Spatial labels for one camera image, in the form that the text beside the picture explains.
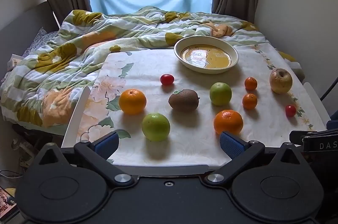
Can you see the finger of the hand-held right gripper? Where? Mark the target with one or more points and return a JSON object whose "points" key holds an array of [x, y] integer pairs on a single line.
{"points": [[297, 137]]}

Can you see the yellow wrinkled apple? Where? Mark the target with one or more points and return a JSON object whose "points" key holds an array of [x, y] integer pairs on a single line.
{"points": [[280, 81]]}

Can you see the grey bed headboard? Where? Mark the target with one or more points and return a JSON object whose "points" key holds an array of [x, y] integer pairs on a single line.
{"points": [[23, 28]]}

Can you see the colourful printed magazine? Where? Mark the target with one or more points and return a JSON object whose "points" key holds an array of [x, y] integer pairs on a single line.
{"points": [[6, 201]]}

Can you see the small tangerine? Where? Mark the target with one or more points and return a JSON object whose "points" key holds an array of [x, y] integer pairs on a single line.
{"points": [[249, 101], [250, 83]]}

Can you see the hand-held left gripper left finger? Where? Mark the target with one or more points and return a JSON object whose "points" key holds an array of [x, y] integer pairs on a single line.
{"points": [[107, 144]]}

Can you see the red cherry tomato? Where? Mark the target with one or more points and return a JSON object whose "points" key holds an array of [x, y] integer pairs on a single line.
{"points": [[290, 110], [167, 79]]}

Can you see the green apple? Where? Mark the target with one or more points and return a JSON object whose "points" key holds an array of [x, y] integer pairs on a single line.
{"points": [[155, 127], [220, 94]]}

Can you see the large orange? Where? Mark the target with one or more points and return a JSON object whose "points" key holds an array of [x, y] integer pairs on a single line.
{"points": [[228, 122], [132, 101]]}

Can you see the white floral tablecloth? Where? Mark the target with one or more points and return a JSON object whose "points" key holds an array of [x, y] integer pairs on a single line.
{"points": [[184, 73]]}

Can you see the green and yellow floral blanket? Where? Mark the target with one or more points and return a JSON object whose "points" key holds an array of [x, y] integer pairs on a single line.
{"points": [[79, 36]]}

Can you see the small white box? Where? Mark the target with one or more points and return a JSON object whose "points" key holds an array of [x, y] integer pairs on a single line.
{"points": [[14, 61]]}

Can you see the brown kiwi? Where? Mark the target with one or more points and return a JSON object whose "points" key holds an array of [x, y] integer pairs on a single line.
{"points": [[184, 100]]}

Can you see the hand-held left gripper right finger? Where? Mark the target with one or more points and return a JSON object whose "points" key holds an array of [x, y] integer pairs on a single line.
{"points": [[231, 145]]}

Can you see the cream bowl with yellow inside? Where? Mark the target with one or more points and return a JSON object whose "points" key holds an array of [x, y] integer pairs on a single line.
{"points": [[206, 55]]}

